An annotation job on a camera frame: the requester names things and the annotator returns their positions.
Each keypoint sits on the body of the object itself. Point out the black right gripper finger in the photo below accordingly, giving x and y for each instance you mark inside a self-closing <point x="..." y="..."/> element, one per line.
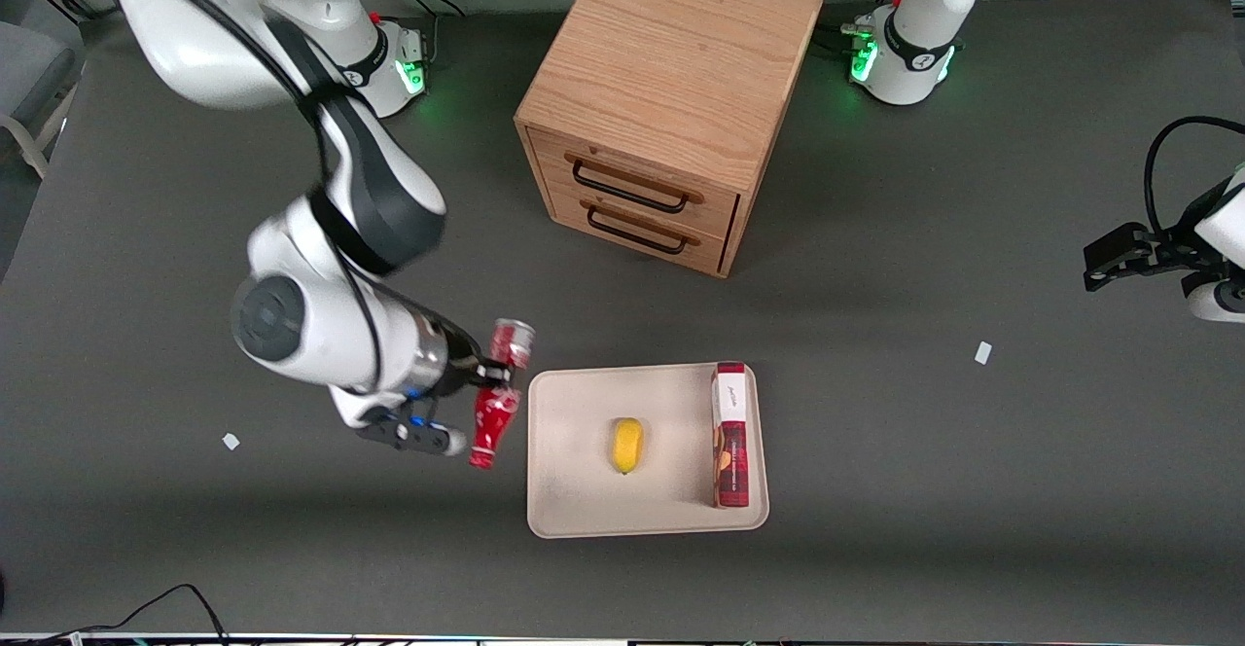
<point x="492" y="367"/>
<point x="494" y="380"/>

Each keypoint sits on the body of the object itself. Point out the yellow lemon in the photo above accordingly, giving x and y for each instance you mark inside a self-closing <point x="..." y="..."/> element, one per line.
<point x="627" y="446"/>

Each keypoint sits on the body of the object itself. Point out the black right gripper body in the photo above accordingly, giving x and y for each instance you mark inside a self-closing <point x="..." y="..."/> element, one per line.
<point x="461" y="358"/>

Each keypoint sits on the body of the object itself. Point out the wooden drawer front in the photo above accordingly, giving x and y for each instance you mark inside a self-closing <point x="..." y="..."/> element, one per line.
<point x="715" y="206"/>
<point x="705" y="252"/>

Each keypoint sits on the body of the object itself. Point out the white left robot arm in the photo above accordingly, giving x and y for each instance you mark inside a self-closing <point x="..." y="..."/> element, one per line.
<point x="914" y="43"/>

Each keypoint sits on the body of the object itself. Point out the beige plastic tray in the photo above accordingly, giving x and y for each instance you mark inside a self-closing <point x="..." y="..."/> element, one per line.
<point x="584" y="490"/>

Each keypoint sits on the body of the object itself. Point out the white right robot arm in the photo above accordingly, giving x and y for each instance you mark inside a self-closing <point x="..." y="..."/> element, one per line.
<point x="321" y="325"/>

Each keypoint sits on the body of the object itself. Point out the red soda can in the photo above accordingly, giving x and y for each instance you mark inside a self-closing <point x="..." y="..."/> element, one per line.
<point x="493" y="422"/>

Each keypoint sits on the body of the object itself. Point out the wooden drawer cabinet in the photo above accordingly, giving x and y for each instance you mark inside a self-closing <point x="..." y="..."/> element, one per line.
<point x="671" y="53"/>

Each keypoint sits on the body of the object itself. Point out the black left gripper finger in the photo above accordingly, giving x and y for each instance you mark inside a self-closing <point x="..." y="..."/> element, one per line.
<point x="1119" y="245"/>
<point x="1104" y="279"/>

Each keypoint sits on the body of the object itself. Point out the red white snack box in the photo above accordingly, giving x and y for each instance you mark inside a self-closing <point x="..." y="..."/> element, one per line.
<point x="730" y="432"/>

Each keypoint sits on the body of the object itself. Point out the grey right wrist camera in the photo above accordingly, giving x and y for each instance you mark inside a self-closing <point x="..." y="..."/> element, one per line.
<point x="413" y="430"/>

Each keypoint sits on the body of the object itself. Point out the grey chair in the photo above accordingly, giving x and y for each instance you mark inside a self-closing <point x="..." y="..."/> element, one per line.
<point x="29" y="62"/>

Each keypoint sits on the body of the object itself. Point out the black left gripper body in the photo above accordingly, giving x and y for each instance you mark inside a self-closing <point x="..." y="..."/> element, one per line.
<point x="1173" y="240"/>

